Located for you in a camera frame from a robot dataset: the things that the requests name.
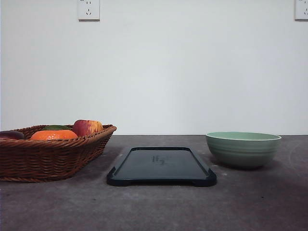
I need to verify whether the white wall socket right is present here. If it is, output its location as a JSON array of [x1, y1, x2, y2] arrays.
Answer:
[[295, 0, 308, 22]]

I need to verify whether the white wall socket left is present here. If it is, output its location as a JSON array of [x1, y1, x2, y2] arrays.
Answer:
[[77, 0, 100, 23]]

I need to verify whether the dark rectangular tray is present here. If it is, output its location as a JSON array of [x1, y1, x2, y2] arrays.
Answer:
[[106, 147, 217, 186]]

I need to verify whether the orange fruit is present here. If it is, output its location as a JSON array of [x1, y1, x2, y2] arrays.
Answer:
[[30, 130, 78, 140]]

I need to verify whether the green ceramic bowl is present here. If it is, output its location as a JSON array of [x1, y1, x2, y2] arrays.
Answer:
[[205, 131, 282, 168]]

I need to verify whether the red yellow apple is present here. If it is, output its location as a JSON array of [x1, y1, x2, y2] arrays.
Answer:
[[73, 119, 103, 136]]

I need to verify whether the dark purple fruit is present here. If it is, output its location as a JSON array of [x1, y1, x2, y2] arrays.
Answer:
[[0, 130, 25, 140]]

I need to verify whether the brown wicker basket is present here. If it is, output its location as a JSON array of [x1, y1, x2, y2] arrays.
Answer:
[[0, 124, 116, 182]]

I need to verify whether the white wall socket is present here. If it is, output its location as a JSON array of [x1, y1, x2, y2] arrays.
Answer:
[[295, 0, 308, 22], [77, 0, 100, 23]]

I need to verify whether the green fruit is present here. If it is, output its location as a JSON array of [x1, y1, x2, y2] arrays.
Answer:
[[42, 125, 72, 130]]

